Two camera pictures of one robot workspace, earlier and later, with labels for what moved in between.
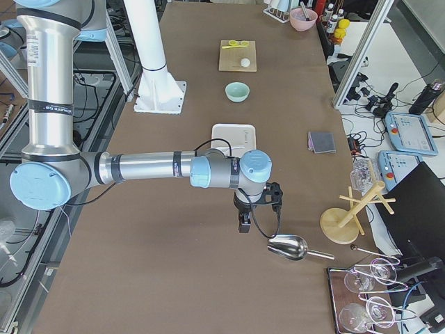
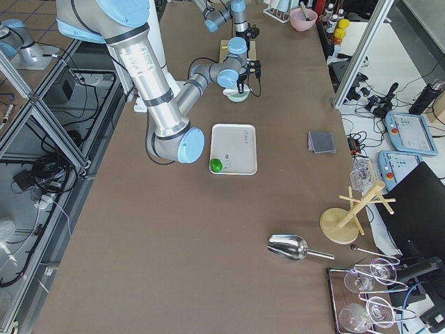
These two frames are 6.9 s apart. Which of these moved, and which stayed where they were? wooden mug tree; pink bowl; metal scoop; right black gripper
Moved: right black gripper
Stayed: metal scoop; wooden mug tree; pink bowl
